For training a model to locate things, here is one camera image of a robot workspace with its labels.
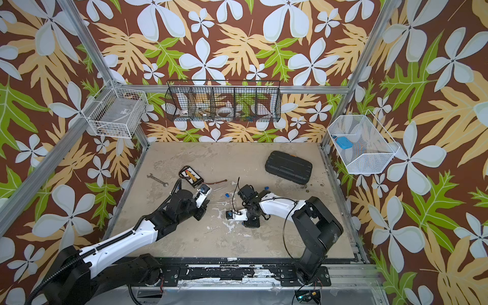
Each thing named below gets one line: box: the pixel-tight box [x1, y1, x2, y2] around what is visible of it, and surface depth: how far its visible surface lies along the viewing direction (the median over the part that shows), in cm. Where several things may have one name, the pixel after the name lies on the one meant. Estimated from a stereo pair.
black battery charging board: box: [178, 165, 204, 189], surface depth 106 cm
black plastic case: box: [264, 150, 313, 185], surface depth 104 cm
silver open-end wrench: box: [146, 172, 170, 187], surface depth 106 cm
